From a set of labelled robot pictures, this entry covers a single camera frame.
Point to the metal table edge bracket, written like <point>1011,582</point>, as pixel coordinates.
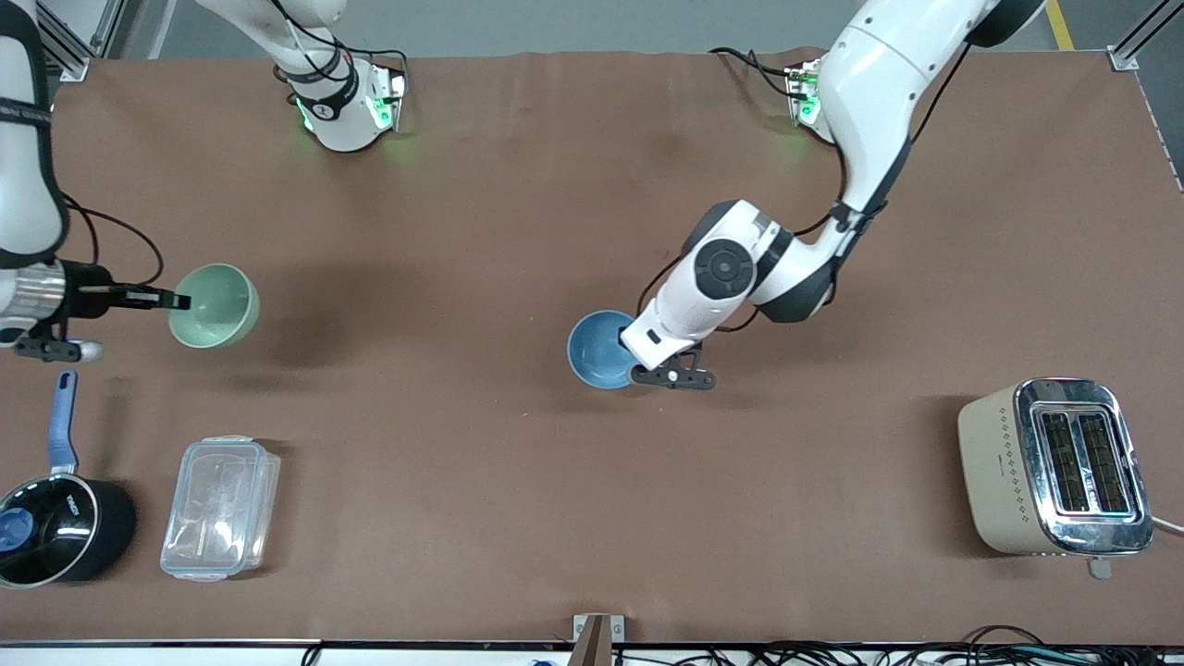
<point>597,634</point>

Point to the aluminium frame profile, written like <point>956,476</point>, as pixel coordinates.
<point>79,42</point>
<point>1142,37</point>

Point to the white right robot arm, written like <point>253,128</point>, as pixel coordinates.
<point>23,139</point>

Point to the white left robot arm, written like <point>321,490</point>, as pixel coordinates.
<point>879,74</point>

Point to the brown table mat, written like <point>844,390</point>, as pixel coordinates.
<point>481,231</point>

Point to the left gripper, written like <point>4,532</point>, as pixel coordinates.
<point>622,336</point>

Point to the clear plastic food container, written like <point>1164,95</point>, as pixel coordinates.
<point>217,509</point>

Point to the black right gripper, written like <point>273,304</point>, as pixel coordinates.
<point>85,294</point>

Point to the green bowl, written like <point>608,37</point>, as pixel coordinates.
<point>217,310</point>

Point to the glass pot lid blue knob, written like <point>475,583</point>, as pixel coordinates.
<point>46,527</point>

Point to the blue bowl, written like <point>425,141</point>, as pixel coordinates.
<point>592,347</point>

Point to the cream and chrome toaster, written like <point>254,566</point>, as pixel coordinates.
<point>1004,462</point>

